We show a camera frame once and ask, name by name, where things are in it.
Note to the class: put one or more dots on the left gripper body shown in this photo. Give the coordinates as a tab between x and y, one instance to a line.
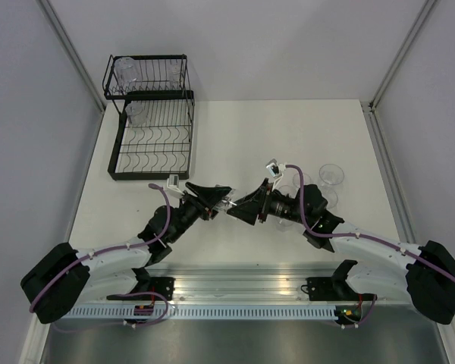
192	209

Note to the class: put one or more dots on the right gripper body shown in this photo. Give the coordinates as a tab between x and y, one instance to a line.
273	204

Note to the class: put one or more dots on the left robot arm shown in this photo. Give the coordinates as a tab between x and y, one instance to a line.
66	276

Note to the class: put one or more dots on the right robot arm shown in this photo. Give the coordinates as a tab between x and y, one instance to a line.
422	275

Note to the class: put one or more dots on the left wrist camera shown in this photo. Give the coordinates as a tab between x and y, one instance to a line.
173	186

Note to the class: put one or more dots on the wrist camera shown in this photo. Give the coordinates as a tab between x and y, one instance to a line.
276	170
173	186

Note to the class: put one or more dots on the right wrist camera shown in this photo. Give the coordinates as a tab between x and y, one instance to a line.
276	170

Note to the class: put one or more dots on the aluminium mounting rail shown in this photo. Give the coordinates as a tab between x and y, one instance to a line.
273	284

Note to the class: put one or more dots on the black wire dish rack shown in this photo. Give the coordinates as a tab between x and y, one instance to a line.
163	145

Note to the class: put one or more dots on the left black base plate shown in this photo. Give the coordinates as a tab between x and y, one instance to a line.
164	286

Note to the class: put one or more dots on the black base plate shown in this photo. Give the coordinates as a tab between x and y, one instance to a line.
324	289
164	286

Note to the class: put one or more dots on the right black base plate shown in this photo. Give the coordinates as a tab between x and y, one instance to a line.
324	289

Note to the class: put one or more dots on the white slotted cable duct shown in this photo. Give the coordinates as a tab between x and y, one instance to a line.
216	312

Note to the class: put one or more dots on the left aluminium frame post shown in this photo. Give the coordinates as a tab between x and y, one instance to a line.
60	32

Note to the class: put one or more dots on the aluminium frame post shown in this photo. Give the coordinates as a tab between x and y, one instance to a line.
60	32
425	12

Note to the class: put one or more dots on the right aluminium frame post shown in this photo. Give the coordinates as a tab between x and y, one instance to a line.
425	12

